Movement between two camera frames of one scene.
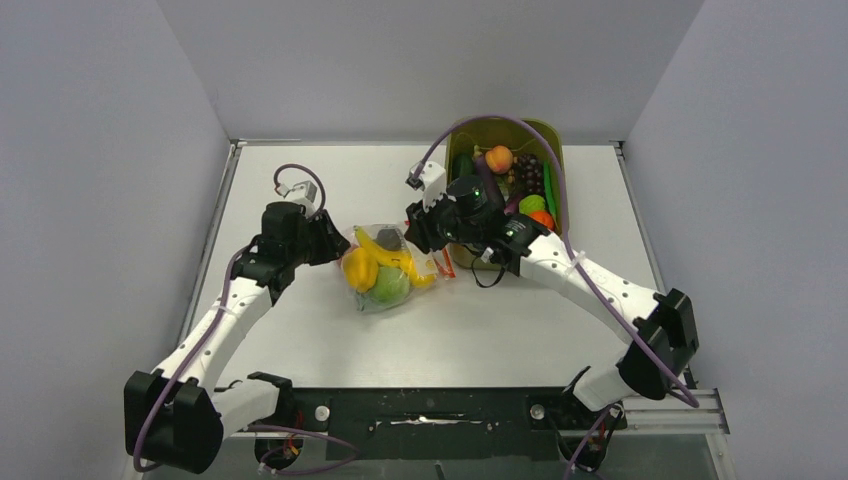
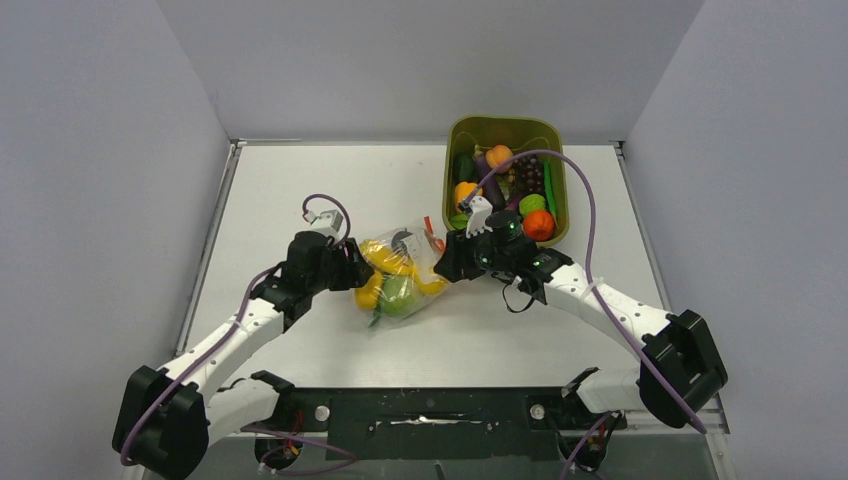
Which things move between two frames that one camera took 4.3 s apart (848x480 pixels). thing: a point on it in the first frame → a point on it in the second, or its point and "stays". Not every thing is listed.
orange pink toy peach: x=499 y=159 stays
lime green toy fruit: x=531 y=202 stays
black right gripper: x=421 y=229 → x=456 y=263
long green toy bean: x=549 y=190 stays
